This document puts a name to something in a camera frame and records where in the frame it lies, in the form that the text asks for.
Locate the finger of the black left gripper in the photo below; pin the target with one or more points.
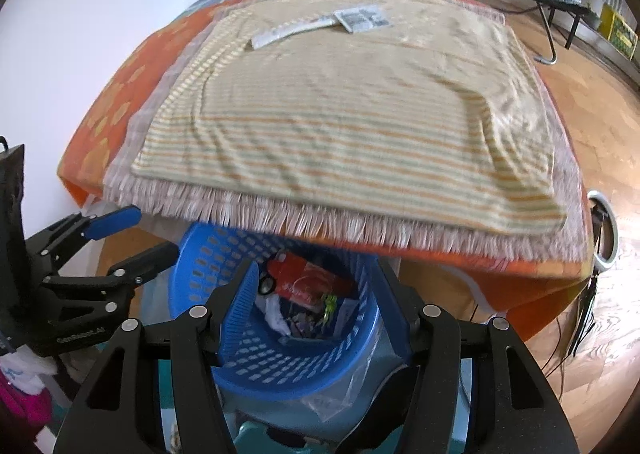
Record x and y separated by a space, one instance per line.
130 273

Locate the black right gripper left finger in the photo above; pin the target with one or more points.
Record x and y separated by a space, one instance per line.
229 308

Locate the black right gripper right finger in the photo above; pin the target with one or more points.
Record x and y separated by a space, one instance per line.
401 309

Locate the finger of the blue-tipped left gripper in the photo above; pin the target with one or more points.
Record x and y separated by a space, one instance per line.
67 236

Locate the blue plastic laundry basket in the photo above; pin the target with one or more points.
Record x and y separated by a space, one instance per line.
286 351

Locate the red snack wrapper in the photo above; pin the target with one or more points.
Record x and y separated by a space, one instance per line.
302 282

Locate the orange floral bedspread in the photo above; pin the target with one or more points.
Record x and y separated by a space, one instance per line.
525 293

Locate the clear plastic bag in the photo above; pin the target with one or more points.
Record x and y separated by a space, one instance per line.
342 395

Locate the white round fan base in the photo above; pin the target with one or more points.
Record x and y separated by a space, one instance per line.
604 230

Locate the striped yellow towel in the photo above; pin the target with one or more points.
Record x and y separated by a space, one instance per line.
438 117

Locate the long white sachet packet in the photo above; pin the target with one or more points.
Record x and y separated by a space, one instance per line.
291 29

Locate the small printed white packet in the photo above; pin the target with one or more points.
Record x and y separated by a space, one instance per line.
362 18

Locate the yellow crate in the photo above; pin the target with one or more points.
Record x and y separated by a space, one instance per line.
615 29

